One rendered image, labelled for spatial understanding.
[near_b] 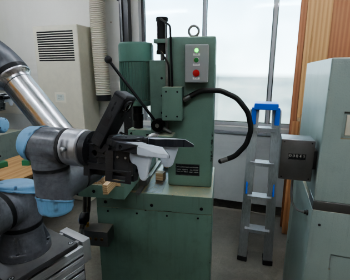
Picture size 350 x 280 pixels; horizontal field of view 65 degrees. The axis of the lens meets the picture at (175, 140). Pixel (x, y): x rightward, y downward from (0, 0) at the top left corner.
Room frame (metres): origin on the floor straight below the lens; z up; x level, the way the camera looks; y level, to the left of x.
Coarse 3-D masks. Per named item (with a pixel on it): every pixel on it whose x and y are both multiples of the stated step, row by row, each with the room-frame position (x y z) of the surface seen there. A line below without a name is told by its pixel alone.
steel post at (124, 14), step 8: (120, 0) 2.82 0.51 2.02; (128, 0) 2.84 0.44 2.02; (120, 8) 2.82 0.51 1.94; (128, 8) 2.84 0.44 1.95; (120, 16) 2.85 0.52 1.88; (128, 16) 2.83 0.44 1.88; (120, 24) 2.85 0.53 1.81; (128, 24) 2.83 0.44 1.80; (120, 32) 2.85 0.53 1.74; (128, 32) 2.82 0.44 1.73; (120, 40) 2.85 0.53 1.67; (128, 40) 2.82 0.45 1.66; (128, 120) 2.83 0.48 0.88; (128, 128) 2.83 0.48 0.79
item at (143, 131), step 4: (132, 128) 1.46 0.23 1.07; (136, 128) 1.46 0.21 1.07; (140, 128) 1.46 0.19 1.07; (144, 128) 1.46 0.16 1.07; (148, 128) 1.46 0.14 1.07; (128, 132) 1.43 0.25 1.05; (132, 132) 1.43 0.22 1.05; (136, 132) 1.43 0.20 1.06; (140, 132) 1.42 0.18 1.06; (144, 132) 1.42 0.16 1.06; (148, 132) 1.42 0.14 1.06; (144, 136) 1.42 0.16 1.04
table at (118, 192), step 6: (138, 180) 1.28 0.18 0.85; (90, 186) 1.10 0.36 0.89; (96, 186) 1.10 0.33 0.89; (120, 186) 1.08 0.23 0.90; (126, 186) 1.11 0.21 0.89; (132, 186) 1.19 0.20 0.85; (84, 192) 1.10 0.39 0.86; (90, 192) 1.10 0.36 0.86; (96, 192) 1.10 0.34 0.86; (102, 192) 1.09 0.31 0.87; (114, 192) 1.08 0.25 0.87; (120, 192) 1.08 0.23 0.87; (126, 192) 1.10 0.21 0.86; (114, 198) 1.08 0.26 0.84; (120, 198) 1.08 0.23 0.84
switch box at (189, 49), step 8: (192, 48) 1.24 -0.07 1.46; (200, 48) 1.24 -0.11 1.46; (208, 48) 1.25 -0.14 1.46; (192, 56) 1.24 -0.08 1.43; (200, 56) 1.24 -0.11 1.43; (208, 56) 1.27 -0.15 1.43; (192, 64) 1.24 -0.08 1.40; (200, 64) 1.24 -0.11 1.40; (192, 72) 1.24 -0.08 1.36; (200, 72) 1.24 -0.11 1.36; (192, 80) 1.24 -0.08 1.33; (200, 80) 1.24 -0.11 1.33
